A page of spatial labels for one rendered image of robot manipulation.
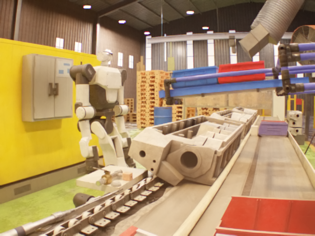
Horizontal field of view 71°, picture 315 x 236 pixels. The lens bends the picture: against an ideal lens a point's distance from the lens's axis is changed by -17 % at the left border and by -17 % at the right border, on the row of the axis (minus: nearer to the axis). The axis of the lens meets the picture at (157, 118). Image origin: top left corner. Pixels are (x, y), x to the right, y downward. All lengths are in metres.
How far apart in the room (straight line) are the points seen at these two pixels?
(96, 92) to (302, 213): 1.50
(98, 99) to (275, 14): 7.25
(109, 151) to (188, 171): 0.81
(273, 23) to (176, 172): 7.50
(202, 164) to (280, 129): 1.78
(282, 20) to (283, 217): 8.03
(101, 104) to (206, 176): 0.95
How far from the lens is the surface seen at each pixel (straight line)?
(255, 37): 8.02
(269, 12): 8.50
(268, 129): 2.83
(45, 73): 3.08
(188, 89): 1.62
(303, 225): 0.70
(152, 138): 1.18
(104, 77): 1.79
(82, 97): 1.71
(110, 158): 1.86
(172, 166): 1.20
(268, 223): 0.69
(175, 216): 0.89
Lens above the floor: 1.14
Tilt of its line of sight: 4 degrees down
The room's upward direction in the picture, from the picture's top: straight up
